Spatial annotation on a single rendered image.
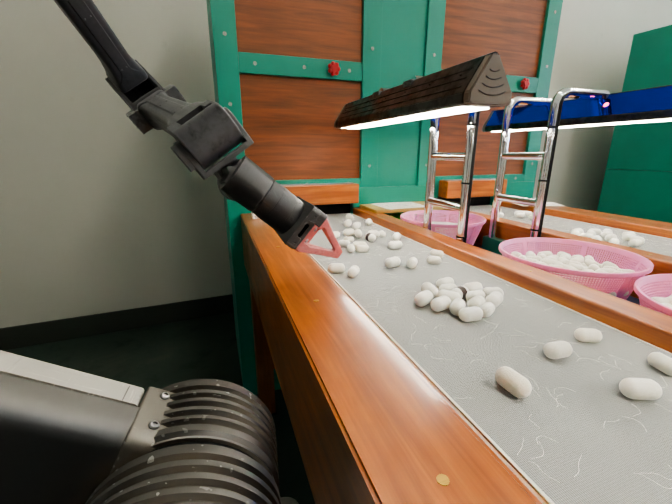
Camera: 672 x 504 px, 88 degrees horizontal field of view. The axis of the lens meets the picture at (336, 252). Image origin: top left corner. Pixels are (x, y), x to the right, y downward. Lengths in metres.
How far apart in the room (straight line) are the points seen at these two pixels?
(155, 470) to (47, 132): 2.01
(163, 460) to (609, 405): 0.38
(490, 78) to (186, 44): 1.76
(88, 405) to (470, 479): 0.25
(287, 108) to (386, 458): 1.15
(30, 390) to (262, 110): 1.10
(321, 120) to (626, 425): 1.15
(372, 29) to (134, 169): 1.36
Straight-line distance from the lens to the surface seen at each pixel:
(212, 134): 0.47
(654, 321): 0.60
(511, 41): 1.77
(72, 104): 2.17
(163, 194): 2.12
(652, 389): 0.46
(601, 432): 0.41
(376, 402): 0.33
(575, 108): 1.21
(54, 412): 0.29
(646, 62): 3.58
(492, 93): 0.62
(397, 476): 0.28
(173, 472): 0.26
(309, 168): 1.30
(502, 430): 0.37
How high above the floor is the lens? 0.97
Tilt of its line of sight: 16 degrees down
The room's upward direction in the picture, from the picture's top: straight up
